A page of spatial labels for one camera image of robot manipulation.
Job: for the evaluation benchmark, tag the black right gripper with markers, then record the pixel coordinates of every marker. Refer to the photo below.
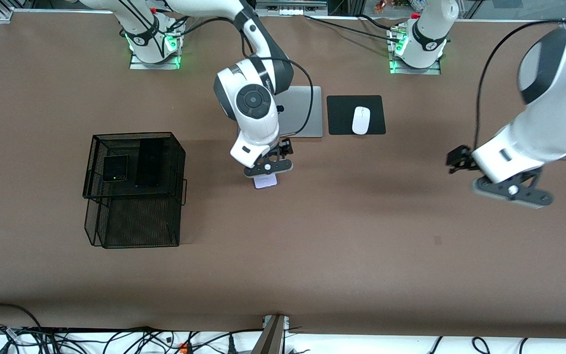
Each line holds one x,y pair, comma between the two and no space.
284,148

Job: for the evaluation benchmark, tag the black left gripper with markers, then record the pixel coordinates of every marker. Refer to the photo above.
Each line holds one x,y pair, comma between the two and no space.
460,158

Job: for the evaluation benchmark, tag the white lavender flip phone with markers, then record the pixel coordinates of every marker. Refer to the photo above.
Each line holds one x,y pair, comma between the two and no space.
266,182

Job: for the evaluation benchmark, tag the long black phone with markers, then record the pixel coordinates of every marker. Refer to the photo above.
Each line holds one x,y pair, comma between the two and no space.
148,164

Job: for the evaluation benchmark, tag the small black flip phone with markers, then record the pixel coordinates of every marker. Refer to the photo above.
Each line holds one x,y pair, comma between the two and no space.
115,168

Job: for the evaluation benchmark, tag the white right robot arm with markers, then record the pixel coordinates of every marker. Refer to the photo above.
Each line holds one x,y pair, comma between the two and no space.
253,103

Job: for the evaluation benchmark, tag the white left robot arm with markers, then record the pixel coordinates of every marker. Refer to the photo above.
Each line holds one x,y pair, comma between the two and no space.
553,113

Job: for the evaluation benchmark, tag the silver closed laptop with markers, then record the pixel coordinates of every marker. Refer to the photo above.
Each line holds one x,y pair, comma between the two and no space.
312,113

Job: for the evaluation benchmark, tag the black mouse pad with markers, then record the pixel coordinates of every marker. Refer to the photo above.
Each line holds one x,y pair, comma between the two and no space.
342,115

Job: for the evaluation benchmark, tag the white computer mouse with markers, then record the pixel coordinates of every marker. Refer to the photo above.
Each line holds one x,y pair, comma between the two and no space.
361,120

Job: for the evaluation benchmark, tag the grey power strip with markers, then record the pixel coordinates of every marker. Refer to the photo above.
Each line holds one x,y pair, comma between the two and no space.
290,9

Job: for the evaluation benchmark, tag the black two-tier mesh rack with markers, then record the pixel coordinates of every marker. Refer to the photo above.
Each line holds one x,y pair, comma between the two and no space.
135,221

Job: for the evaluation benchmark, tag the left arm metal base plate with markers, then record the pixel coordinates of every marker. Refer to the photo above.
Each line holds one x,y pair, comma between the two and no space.
415,71

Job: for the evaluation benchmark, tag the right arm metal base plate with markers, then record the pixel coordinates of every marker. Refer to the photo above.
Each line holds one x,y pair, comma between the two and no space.
154,66

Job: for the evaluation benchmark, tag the grey metal camera post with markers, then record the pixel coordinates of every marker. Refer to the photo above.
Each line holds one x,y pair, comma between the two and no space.
270,337

